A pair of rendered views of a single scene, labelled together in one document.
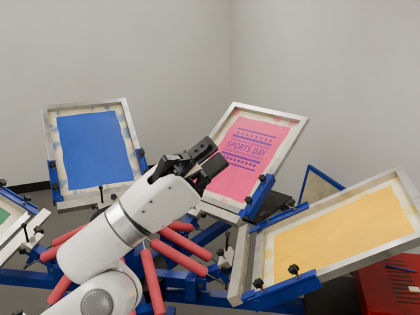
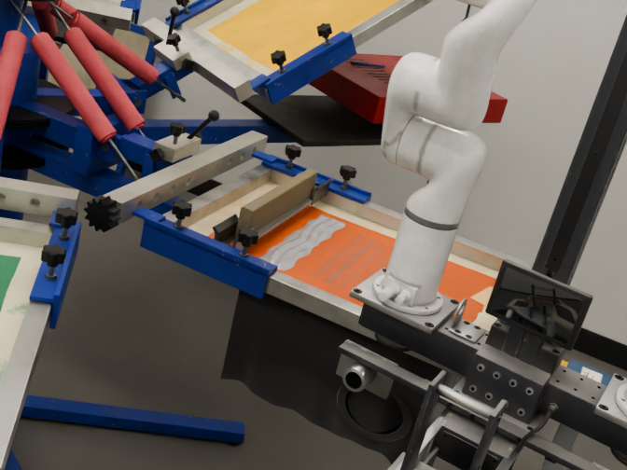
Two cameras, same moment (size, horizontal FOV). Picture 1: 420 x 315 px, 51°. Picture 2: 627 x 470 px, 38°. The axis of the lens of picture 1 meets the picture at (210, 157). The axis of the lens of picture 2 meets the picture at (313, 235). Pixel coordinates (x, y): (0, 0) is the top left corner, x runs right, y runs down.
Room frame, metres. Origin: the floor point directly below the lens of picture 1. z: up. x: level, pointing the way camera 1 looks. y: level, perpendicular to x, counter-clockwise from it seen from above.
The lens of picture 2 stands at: (-0.28, 1.57, 1.85)
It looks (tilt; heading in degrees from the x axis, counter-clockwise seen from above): 24 degrees down; 310
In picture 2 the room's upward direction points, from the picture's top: 14 degrees clockwise
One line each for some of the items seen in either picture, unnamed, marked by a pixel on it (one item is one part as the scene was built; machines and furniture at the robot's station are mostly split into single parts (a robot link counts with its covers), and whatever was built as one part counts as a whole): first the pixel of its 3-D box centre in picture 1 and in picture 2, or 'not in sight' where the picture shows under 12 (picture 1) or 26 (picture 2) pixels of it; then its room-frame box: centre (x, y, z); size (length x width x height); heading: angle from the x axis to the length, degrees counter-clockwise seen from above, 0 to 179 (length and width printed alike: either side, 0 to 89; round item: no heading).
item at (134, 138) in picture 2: not in sight; (155, 155); (1.39, 0.23, 1.02); 0.17 x 0.06 x 0.05; 21
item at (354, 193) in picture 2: not in sight; (313, 186); (1.19, -0.14, 0.98); 0.30 x 0.05 x 0.07; 21
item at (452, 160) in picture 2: not in sight; (439, 172); (0.51, 0.35, 1.37); 0.13 x 0.10 x 0.16; 16
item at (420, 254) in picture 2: not in sight; (415, 259); (0.50, 0.36, 1.21); 0.16 x 0.13 x 0.15; 106
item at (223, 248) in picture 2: not in sight; (208, 254); (0.99, 0.38, 0.98); 0.30 x 0.05 x 0.07; 21
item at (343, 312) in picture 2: not in sight; (357, 255); (0.86, 0.03, 0.97); 0.79 x 0.58 x 0.04; 21
